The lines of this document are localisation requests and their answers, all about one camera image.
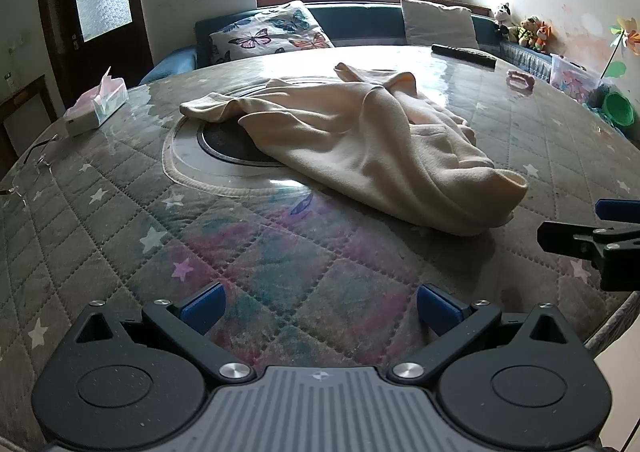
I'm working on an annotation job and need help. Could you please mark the colourful pinwheel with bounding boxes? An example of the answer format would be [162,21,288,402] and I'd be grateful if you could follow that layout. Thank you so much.
[600,16,640,79]

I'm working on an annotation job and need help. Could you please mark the green plastic bowl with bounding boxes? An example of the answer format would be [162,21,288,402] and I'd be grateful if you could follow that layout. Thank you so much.
[601,89,636,128]

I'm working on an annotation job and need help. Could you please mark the cream sweater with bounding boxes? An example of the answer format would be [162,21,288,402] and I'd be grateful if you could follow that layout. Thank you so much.
[179,62,529,236]

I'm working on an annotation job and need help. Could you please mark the clear plastic storage box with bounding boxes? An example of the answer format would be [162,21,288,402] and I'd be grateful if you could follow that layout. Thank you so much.
[549,54,603,105]

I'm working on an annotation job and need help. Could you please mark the butterfly print pillow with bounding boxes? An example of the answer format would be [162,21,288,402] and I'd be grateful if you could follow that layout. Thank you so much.
[209,0,335,65]

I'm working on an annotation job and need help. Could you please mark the dark wooden sideboard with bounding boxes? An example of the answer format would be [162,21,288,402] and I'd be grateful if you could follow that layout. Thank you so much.
[0,74,58,168]

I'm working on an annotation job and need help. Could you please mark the orange plush toy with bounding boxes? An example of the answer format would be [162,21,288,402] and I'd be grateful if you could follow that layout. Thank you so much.
[534,22,554,53]

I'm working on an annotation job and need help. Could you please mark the tissue box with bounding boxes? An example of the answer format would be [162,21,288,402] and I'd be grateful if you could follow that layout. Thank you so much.
[64,66,128,137]

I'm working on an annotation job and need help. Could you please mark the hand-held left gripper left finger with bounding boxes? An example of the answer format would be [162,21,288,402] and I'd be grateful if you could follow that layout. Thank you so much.
[73,282,256,386]

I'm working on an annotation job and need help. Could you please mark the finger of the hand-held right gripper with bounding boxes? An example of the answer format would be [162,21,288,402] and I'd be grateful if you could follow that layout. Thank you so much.
[537,221,640,291]
[596,198,640,223]

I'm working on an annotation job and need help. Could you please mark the black remote control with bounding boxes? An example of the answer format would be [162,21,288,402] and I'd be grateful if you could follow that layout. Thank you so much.
[431,44,497,68]

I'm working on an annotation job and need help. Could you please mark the thin-framed eyeglasses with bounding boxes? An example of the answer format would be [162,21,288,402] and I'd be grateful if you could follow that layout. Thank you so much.
[0,136,63,205]

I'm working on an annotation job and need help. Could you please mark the pink hair clip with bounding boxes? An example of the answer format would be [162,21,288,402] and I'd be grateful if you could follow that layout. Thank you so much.
[506,70,535,92]

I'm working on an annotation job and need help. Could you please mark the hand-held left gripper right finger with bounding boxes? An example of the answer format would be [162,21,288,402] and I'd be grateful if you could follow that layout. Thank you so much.
[386,283,571,386]

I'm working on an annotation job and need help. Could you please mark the black and white plush toy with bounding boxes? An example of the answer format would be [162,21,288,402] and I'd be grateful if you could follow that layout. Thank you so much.
[492,2,513,40]

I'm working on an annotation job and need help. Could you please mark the yellow plush toy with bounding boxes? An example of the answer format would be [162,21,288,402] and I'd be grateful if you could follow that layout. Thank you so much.
[516,16,539,48]

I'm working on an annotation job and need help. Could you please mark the blue sofa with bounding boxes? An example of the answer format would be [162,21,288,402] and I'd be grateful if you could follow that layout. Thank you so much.
[140,2,556,85]

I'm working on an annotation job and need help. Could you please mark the white pillow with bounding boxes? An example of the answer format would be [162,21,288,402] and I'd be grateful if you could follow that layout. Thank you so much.
[400,0,481,50]

